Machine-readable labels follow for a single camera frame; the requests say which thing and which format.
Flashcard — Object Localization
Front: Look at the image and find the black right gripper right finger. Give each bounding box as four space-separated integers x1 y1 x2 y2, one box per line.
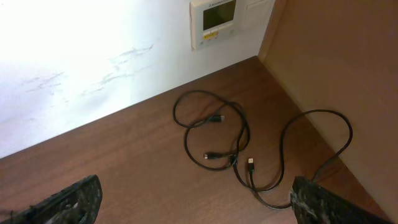
290 176 390 224

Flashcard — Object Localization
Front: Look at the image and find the thin black cable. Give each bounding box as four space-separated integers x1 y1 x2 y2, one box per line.
231 108 354 210

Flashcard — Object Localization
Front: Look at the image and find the white wall control panel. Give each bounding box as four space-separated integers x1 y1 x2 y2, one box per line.
189 0 244 51

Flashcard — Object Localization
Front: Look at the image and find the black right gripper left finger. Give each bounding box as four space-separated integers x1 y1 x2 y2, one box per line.
1 175 103 224

